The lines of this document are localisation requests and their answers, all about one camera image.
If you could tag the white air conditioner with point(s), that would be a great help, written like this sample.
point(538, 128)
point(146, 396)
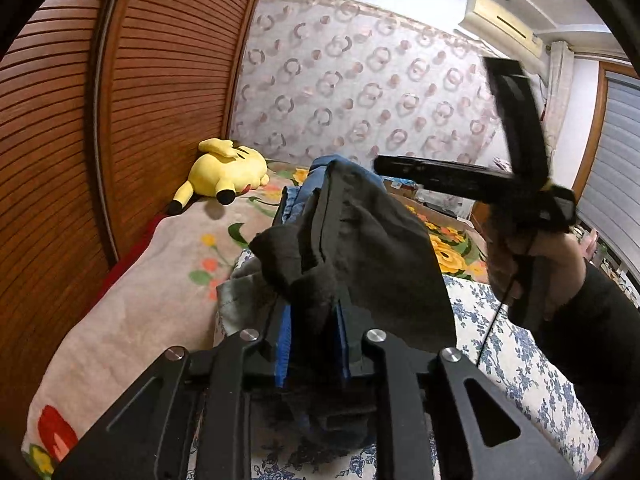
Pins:
point(500, 20)

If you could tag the person's right hand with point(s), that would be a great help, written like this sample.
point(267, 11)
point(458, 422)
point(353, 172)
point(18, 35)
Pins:
point(562, 265)

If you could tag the blue jeans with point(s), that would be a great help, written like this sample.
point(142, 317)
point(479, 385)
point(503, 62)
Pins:
point(305, 195)

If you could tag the colourful flower blanket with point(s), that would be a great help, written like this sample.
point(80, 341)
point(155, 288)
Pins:
point(125, 300)

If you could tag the grey window blind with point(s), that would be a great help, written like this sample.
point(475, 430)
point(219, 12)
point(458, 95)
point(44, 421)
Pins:
point(616, 160)

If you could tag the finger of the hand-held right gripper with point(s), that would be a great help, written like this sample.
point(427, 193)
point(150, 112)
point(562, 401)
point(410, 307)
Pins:
point(522, 115)
point(440, 175)

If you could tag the wooden window frame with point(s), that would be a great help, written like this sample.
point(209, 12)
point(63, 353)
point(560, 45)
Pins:
point(591, 125)

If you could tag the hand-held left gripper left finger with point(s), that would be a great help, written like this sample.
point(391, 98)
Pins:
point(283, 355)

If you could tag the blue floral bedsheet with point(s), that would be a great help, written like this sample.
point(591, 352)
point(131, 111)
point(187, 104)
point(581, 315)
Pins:
point(500, 355)

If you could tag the beige window curtain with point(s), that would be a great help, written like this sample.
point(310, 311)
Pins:
point(556, 90)

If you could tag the grey pants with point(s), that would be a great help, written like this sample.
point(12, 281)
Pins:
point(240, 300)

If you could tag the yellow plush toy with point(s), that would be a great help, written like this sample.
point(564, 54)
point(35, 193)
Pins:
point(230, 170)

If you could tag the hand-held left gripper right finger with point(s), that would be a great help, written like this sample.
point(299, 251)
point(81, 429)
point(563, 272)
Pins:
point(343, 355)

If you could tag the black pants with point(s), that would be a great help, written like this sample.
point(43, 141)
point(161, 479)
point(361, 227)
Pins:
point(380, 250)

